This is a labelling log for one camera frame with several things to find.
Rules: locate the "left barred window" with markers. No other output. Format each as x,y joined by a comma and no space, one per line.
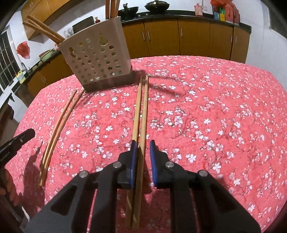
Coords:
8,65

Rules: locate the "wooden cabinets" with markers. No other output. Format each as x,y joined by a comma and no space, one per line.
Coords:
163,37
45,11

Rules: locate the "red containers with bag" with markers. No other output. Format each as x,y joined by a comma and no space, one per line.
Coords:
226,11

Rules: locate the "right barred window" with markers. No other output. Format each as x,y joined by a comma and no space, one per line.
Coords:
277,22

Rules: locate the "beige perforated utensil holder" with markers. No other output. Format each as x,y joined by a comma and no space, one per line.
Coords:
98,56

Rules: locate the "yellow detergent bottle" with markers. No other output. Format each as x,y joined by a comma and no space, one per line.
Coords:
20,77

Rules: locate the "pink bottle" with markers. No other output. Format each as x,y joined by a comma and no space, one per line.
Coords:
198,10

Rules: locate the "red floral tablecloth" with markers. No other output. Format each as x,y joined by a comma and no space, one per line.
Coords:
225,117

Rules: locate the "wooden lower cabinets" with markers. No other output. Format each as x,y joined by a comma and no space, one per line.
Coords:
163,37

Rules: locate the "black wok with lid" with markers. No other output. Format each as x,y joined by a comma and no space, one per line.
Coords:
157,7

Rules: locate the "barred window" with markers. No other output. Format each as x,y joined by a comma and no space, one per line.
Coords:
8,65
277,22

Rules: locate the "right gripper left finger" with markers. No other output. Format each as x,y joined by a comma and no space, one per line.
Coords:
88,202

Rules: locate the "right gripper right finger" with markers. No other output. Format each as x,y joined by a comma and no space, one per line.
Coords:
198,202

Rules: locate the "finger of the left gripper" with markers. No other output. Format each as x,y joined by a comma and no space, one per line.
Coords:
12,146

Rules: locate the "dark cutting board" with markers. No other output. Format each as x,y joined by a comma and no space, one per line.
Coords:
83,24

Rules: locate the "wooden upper cabinets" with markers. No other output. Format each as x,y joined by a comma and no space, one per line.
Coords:
45,11

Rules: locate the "red hanging plastic bag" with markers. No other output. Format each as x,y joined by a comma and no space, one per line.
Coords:
23,50

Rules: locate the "black wok with utensil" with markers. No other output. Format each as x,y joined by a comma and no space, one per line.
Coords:
128,12

